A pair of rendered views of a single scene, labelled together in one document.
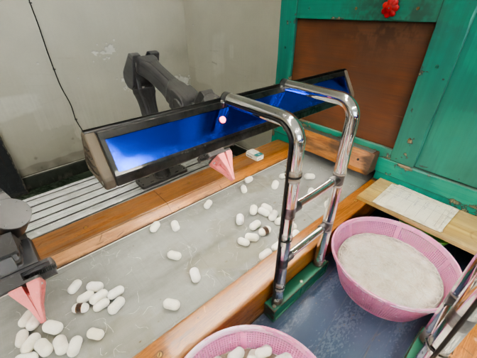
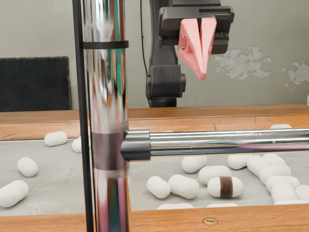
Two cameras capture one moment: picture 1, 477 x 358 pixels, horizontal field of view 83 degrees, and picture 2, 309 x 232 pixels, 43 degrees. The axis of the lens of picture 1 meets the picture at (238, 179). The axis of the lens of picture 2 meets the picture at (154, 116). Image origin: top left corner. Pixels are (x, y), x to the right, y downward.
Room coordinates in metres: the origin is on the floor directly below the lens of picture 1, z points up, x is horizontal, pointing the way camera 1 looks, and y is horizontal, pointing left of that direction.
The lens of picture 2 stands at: (0.19, -0.24, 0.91)
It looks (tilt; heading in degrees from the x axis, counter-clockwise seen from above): 13 degrees down; 38
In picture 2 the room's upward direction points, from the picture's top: 1 degrees counter-clockwise
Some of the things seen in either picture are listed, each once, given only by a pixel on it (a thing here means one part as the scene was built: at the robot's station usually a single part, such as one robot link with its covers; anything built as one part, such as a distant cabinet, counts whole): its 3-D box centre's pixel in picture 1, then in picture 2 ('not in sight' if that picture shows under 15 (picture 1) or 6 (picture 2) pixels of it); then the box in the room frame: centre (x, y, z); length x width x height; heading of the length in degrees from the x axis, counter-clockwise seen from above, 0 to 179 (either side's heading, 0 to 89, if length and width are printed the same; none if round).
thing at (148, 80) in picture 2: not in sight; (165, 86); (0.91, 0.30, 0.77); 0.09 x 0.06 x 0.06; 135
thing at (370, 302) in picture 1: (386, 268); not in sight; (0.42, -0.35, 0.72); 0.27 x 0.27 x 0.10
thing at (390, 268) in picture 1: (385, 272); not in sight; (0.42, -0.35, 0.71); 0.22 x 0.22 x 0.06
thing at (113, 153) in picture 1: (257, 107); not in sight; (0.52, -0.04, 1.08); 0.62 x 0.08 x 0.07; 131
